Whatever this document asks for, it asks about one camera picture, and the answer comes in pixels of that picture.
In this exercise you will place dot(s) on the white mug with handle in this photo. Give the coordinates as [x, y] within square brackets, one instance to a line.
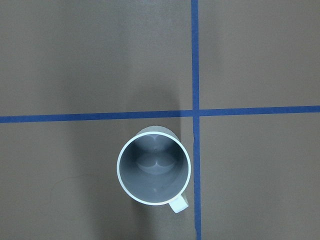
[154, 168]

